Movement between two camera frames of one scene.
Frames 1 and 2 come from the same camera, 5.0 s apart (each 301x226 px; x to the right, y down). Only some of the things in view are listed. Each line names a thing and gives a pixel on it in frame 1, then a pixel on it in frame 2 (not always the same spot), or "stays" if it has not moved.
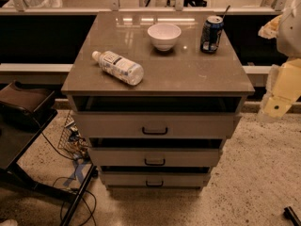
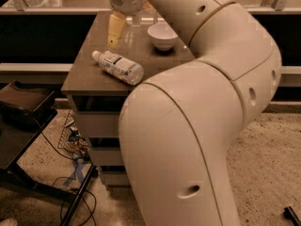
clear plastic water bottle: (118, 67) stays
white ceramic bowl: (164, 35) stays
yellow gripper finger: (270, 29) → (147, 6)
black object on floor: (290, 214) stays
